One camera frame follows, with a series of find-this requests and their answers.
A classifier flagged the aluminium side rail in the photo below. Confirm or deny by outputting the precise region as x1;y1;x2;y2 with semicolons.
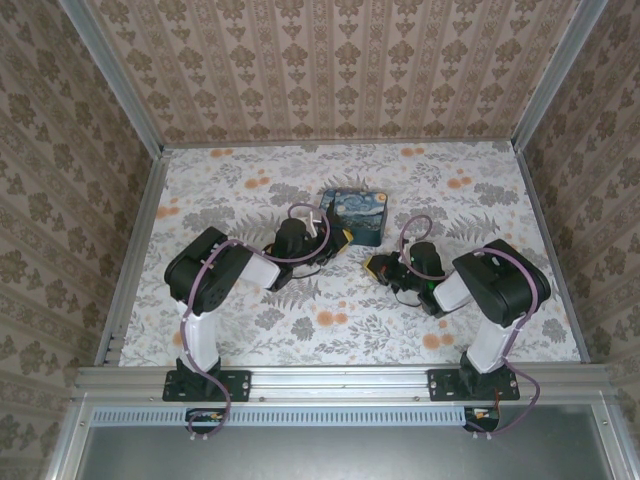
513;141;597;365
93;147;172;369

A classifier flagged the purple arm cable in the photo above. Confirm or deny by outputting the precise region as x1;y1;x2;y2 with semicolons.
399;214;542;441
178;202;332;444

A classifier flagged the black left controller board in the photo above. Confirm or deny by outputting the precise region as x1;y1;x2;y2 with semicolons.
185;407;227;434

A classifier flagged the starry night print box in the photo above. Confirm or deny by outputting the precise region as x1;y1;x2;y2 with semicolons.
319;187;390;247

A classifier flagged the aluminium rail carrying arm bases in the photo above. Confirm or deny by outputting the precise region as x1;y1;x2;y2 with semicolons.
71;363;620;404

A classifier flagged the floral patterned table cover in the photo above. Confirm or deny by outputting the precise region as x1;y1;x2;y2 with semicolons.
121;141;584;370

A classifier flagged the aluminium corner post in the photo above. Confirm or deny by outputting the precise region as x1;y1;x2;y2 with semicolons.
58;0;167;154
510;0;600;151

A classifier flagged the black right controller board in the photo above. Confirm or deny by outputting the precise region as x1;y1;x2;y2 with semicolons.
463;405;502;434

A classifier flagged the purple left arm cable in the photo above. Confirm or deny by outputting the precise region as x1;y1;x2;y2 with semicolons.
178;202;332;444

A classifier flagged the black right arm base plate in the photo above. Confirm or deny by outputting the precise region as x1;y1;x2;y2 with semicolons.
428;367;521;402

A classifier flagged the grey slotted cable duct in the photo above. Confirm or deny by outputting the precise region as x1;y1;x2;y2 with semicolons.
92;405;474;428

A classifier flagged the black controller board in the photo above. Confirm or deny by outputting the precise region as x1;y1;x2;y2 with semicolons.
463;405;502;434
185;407;227;434

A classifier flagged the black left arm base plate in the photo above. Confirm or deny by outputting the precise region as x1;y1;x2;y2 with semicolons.
162;368;251;402

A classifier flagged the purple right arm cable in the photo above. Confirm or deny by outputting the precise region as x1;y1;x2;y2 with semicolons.
399;214;542;441

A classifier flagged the grey metal panel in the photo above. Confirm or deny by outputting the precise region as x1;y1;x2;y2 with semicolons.
74;403;617;480

